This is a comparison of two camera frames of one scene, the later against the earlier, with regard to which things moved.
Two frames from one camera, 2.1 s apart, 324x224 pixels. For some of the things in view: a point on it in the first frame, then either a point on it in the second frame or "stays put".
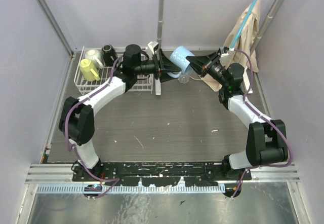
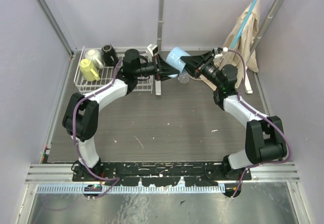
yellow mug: [88, 71] stays put
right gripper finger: [217, 57] to [212, 60]
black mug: [109, 54] stays put
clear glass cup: [184, 78] stays put
